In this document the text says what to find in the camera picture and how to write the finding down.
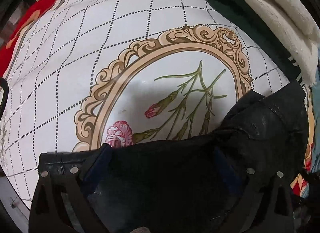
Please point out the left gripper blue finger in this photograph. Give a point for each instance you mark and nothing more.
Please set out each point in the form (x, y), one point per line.
(95, 166)

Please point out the black leather jacket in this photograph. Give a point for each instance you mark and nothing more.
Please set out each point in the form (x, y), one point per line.
(235, 179)

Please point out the white patterned floral sheet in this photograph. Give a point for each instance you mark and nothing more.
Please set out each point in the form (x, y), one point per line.
(122, 72)

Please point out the light blue quilt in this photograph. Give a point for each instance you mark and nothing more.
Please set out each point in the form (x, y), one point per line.
(316, 112)

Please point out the folded dark green garment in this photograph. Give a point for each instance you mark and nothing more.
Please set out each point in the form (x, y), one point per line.
(240, 13)

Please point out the folded white fluffy garment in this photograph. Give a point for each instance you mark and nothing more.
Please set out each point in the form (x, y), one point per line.
(292, 24)

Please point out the black curved handle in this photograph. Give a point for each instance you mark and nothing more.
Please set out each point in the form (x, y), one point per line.
(5, 88)

